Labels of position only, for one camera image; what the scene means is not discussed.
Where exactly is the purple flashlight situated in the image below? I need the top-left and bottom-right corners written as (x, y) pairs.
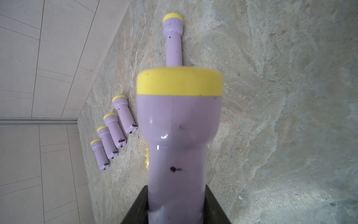
top-left (90, 139), bottom-right (111, 170)
top-left (112, 95), bottom-right (138, 134)
top-left (103, 113), bottom-right (127, 149)
top-left (137, 67), bottom-right (224, 224)
top-left (162, 13), bottom-right (184, 67)

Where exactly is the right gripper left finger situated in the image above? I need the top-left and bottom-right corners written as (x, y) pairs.
top-left (121, 185), bottom-right (148, 224)

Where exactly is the purple flashlight horizontal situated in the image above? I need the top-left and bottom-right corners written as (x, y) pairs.
top-left (97, 126), bottom-right (119, 160)

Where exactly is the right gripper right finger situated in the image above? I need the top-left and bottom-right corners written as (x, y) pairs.
top-left (204, 185), bottom-right (231, 224)

